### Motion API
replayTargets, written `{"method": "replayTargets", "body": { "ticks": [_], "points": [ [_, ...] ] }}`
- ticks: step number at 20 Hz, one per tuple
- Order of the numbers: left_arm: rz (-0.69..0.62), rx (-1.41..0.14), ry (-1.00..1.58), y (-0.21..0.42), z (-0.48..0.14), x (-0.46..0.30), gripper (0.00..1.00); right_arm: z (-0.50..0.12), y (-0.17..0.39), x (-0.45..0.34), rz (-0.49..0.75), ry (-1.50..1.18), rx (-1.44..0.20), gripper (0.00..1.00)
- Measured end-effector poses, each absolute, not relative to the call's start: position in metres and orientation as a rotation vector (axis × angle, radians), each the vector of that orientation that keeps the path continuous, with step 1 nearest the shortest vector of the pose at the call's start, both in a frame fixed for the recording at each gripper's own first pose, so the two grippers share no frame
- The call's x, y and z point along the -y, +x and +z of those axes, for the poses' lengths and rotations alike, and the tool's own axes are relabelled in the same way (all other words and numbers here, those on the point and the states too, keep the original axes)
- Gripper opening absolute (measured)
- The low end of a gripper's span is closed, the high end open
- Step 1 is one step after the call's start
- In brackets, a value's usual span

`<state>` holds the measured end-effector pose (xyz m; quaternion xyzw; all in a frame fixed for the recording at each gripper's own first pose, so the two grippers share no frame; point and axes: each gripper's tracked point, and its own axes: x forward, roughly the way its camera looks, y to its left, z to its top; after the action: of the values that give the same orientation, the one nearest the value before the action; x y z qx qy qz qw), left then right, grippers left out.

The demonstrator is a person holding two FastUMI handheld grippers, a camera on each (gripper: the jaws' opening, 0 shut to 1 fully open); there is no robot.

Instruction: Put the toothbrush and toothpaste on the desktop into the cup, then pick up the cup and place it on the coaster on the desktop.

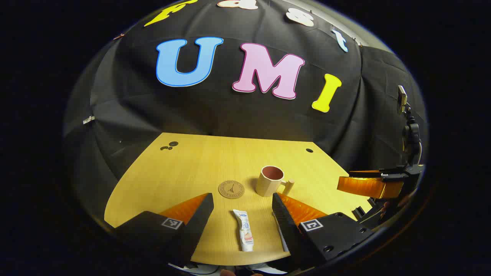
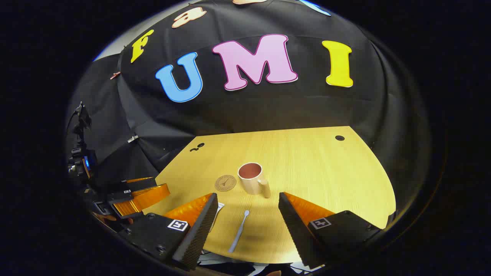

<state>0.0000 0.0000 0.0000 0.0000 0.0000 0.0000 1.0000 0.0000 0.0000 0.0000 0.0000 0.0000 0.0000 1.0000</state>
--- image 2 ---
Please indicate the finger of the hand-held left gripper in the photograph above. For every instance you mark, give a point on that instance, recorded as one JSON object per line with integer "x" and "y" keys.
{"x": 145, "y": 197}
{"x": 144, "y": 183}

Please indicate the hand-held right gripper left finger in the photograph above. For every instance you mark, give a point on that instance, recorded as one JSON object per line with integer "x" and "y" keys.
{"x": 201, "y": 230}

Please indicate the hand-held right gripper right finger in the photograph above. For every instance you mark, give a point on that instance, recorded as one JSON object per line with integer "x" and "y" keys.
{"x": 297, "y": 230}

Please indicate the white toothpaste tube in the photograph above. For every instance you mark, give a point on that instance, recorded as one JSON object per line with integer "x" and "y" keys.
{"x": 219, "y": 208}

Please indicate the light blue toothbrush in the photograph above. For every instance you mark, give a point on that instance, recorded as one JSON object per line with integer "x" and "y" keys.
{"x": 238, "y": 234}

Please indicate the round cork coaster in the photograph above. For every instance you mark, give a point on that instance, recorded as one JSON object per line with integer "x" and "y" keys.
{"x": 225, "y": 183}

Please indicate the beige cup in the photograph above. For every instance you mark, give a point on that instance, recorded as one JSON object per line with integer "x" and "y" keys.
{"x": 251, "y": 186}

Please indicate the wooden desktop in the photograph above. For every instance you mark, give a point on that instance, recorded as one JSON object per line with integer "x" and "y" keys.
{"x": 326, "y": 172}

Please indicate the small metal clip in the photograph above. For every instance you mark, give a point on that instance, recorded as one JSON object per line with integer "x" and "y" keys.
{"x": 133, "y": 139}

